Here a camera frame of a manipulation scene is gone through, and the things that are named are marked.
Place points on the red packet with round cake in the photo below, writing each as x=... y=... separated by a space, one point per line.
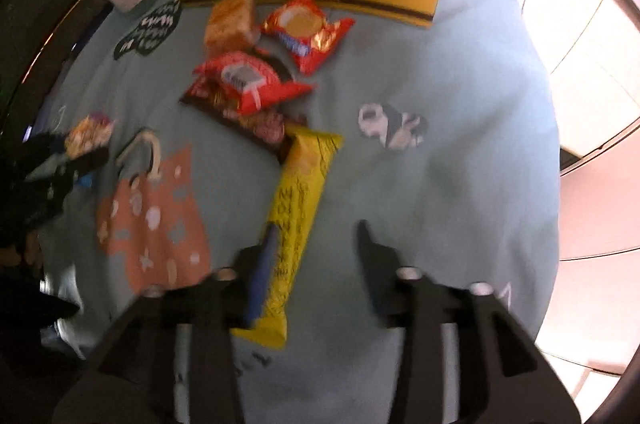
x=305 y=29

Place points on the red snack packet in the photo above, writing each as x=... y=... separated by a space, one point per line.
x=245 y=83

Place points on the person's left hand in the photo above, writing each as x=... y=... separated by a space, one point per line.
x=31 y=251

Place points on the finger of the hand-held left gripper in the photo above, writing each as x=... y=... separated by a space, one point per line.
x=85 y=164
x=45 y=147

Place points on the dark brown snack packet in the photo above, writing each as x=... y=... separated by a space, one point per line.
x=265 y=128

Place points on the orange cracker packet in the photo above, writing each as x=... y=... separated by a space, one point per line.
x=230 y=24

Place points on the light blue printed cloth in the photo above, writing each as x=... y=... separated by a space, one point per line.
x=425 y=179

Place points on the long yellow snack packet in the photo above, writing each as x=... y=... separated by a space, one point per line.
x=297 y=204

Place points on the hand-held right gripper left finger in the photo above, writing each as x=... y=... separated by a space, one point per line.
x=263 y=274

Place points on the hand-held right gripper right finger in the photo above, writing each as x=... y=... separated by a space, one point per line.
x=380 y=274

